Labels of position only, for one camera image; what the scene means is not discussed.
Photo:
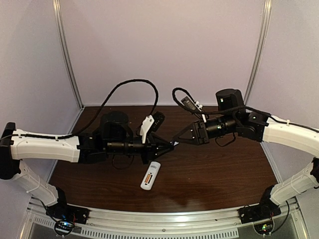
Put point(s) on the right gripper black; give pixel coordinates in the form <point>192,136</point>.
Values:
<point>202,133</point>

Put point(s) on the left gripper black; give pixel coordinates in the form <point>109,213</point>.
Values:
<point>146,150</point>

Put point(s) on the white remote control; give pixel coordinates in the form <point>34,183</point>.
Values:
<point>153,169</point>

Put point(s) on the orange AA battery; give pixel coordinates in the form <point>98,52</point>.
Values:
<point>147,179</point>

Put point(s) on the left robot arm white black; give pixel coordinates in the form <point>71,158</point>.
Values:
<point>112,137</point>

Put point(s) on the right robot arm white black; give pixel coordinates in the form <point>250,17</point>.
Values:
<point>234,117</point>

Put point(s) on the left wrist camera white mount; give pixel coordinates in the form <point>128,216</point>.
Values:
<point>151,123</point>

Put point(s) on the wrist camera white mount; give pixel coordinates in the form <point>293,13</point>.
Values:
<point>194,105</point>
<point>151,123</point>

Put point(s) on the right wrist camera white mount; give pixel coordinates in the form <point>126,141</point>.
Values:
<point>194,105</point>

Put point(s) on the curved aluminium front rail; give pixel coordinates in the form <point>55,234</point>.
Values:
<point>216,224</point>

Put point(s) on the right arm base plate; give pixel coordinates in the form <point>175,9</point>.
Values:
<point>254,213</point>

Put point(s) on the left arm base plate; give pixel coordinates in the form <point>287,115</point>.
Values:
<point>68,213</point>

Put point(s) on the right aluminium frame post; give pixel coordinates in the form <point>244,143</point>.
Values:
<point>264,28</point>

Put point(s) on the aluminium frame post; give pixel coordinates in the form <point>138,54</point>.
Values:
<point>65,52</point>
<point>264,28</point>

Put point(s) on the left aluminium frame post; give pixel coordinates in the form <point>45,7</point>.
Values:
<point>65,52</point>

